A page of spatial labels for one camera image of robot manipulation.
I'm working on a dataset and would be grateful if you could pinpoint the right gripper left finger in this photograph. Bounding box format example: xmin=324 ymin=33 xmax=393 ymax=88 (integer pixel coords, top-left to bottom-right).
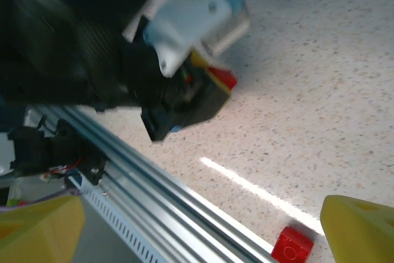
xmin=0 ymin=195 xmax=86 ymax=263

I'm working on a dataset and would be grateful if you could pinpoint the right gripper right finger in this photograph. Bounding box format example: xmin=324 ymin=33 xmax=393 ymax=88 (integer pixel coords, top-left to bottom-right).
xmin=320 ymin=195 xmax=394 ymax=263

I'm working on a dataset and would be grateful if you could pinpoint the small red lego brick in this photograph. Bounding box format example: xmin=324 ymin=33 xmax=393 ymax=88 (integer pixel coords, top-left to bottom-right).
xmin=270 ymin=225 xmax=315 ymax=263

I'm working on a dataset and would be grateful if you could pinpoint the grey metal panel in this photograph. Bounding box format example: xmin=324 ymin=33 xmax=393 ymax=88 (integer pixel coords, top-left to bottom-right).
xmin=72 ymin=210 xmax=148 ymax=263

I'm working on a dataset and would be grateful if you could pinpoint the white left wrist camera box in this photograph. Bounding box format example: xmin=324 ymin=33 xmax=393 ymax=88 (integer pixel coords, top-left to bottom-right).
xmin=143 ymin=0 xmax=251 ymax=78

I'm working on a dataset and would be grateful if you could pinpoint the slotted grey cable duct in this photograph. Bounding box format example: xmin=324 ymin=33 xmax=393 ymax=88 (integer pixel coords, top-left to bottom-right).
xmin=64 ymin=178 xmax=185 ymax=263

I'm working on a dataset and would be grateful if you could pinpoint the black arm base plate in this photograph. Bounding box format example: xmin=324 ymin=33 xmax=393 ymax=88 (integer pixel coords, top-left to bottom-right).
xmin=76 ymin=147 xmax=109 ymax=187

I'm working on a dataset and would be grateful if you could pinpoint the long aluminium base rail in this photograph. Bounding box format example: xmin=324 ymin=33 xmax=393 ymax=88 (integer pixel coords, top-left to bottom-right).
xmin=26 ymin=104 xmax=279 ymax=263

